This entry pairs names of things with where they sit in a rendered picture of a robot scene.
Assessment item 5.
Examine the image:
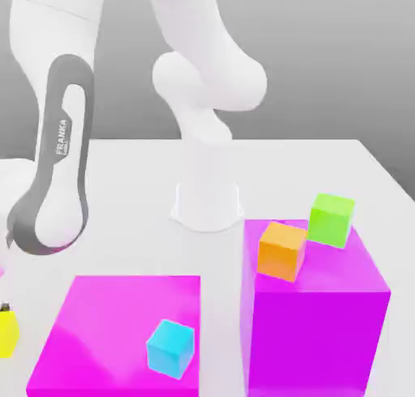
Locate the small yellow cube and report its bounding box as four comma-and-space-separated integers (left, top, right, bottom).
0, 309, 20, 359

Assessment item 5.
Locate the small cyan cube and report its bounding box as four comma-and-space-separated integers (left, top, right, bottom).
145, 318, 196, 381

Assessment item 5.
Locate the small orange cube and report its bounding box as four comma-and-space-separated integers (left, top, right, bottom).
256, 220, 309, 284

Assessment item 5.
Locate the small green cube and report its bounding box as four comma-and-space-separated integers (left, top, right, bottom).
306, 193, 356, 250

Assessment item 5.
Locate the large flat magenta box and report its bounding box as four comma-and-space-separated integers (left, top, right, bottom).
25, 275, 202, 397

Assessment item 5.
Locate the large tall magenta box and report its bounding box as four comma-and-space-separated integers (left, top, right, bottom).
241, 219, 392, 397

